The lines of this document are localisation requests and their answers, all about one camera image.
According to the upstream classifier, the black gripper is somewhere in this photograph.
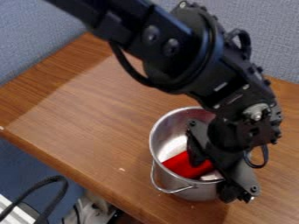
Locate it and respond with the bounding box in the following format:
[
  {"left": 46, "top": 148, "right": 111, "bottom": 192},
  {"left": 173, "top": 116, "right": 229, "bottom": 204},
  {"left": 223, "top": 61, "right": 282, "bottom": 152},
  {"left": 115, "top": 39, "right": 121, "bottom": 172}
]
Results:
[{"left": 187, "top": 103, "right": 283, "bottom": 203}]

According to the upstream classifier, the red rectangular block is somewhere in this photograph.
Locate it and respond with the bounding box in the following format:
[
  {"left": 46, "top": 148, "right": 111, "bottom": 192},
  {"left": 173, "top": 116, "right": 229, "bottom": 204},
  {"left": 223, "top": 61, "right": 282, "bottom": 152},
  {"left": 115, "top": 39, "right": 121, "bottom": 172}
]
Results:
[{"left": 163, "top": 151, "right": 214, "bottom": 179}]

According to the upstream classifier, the silver metal pot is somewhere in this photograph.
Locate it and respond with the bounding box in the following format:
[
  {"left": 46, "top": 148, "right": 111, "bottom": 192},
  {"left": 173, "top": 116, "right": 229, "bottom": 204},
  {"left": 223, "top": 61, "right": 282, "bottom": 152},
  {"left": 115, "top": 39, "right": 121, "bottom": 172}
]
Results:
[{"left": 149, "top": 106, "right": 225, "bottom": 201}]

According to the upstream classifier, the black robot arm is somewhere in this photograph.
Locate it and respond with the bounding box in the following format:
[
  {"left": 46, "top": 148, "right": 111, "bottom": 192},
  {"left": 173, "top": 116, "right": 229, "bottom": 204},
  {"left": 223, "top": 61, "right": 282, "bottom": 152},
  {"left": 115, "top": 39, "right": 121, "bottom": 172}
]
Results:
[{"left": 47, "top": 0, "right": 283, "bottom": 202}]

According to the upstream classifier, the white bag under table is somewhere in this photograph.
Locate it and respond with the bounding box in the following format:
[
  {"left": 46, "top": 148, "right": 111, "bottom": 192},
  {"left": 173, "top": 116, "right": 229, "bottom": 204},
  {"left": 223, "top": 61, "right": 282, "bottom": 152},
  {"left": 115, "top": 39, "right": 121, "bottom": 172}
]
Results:
[{"left": 60, "top": 192, "right": 117, "bottom": 224}]

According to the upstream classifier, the grey box lower left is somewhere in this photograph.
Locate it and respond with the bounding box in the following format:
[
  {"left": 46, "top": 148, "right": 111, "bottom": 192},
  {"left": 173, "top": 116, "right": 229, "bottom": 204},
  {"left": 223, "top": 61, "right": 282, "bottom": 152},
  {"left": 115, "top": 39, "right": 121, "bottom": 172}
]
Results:
[{"left": 0, "top": 194, "right": 42, "bottom": 224}]

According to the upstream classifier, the black cable loop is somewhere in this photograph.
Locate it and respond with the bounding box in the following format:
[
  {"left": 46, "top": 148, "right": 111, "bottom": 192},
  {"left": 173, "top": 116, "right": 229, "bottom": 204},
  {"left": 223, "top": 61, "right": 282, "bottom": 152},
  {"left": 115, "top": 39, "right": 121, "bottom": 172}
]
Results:
[{"left": 0, "top": 174, "right": 71, "bottom": 224}]

